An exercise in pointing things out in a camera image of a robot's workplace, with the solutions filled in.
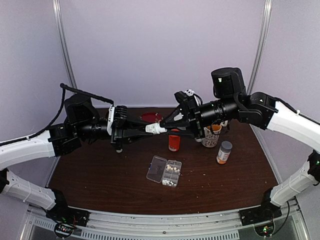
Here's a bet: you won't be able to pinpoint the red patterned plate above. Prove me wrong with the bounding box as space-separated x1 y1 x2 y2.
141 112 163 123

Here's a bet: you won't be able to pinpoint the circuit board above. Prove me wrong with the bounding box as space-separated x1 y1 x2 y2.
53 222 76 239
254 221 275 238

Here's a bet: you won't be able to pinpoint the white pills in organizer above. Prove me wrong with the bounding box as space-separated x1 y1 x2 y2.
161 179 177 187

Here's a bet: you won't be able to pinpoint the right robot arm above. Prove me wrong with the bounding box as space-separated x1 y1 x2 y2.
159 67 320 221

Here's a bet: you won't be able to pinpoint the orange pill bottle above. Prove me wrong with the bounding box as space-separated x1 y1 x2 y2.
168 135 181 152

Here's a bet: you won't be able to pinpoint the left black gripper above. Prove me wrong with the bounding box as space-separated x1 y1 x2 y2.
75 113 154 151

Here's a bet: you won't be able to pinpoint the amber bottle grey cap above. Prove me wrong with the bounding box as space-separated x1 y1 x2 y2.
216 141 233 165

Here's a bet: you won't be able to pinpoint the right circuit board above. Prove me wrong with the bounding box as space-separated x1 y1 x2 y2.
254 221 275 238

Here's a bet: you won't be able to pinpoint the cream ribbed mug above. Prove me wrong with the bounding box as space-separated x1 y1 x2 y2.
220 120 228 127

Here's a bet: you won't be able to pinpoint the clear pill organizer box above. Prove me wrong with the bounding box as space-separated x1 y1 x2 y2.
146 155 182 187

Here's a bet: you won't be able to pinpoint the left circuit board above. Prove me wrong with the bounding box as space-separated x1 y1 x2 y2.
53 222 76 239

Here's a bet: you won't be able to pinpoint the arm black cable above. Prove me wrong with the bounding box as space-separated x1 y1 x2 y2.
0 83 115 148
272 96 320 126

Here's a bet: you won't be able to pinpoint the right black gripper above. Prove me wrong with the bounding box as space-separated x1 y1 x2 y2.
159 95 240 140

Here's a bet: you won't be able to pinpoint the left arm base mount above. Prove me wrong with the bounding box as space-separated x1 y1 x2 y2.
45 207 90 227

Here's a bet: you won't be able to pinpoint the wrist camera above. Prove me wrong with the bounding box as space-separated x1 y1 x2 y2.
174 88 203 117
107 105 128 136

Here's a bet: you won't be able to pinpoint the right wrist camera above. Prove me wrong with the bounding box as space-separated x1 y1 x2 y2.
174 88 203 117

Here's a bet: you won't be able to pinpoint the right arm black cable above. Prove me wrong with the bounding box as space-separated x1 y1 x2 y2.
272 96 320 126

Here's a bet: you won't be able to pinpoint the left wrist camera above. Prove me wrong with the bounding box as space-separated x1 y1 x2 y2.
107 105 128 136

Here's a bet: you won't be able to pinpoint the beige pills in organizer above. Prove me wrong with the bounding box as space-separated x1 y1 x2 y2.
166 164 181 173

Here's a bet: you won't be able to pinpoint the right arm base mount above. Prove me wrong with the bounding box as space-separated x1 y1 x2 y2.
239 203 282 226

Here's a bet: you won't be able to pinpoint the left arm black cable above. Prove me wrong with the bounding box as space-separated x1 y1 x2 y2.
0 83 115 148

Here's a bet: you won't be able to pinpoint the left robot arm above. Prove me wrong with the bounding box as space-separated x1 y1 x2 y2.
0 93 160 222

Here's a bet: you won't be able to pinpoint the yellow inside patterned mug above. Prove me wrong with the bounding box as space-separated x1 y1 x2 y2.
195 124 222 148

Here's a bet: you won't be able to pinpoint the aluminium front rail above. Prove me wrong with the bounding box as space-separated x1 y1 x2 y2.
21 197 308 240

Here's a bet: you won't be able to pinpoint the right aluminium frame post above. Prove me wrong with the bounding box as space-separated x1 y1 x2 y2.
247 0 272 95

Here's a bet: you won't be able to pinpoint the aluminium frame post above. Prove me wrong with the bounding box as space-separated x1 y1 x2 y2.
247 0 272 95
52 0 78 89

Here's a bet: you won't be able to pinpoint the left aluminium frame post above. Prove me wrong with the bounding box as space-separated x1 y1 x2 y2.
52 0 78 89

